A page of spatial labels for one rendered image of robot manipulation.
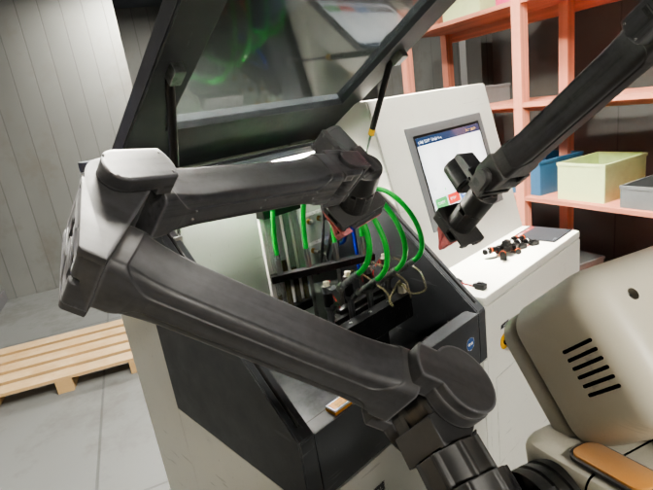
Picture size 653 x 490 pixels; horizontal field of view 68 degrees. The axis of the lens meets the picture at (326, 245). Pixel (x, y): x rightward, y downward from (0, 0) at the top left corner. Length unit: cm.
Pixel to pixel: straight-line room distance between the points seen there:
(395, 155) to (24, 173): 495
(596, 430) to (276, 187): 42
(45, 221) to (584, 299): 584
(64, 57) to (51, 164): 112
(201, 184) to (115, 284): 17
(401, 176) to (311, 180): 91
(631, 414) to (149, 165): 47
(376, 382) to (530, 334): 16
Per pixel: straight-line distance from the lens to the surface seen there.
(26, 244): 615
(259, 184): 59
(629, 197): 292
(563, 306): 49
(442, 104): 182
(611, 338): 47
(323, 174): 69
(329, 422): 104
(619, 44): 81
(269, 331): 43
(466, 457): 49
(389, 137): 155
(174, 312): 43
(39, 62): 603
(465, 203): 102
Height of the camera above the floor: 156
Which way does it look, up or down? 16 degrees down
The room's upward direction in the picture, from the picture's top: 8 degrees counter-clockwise
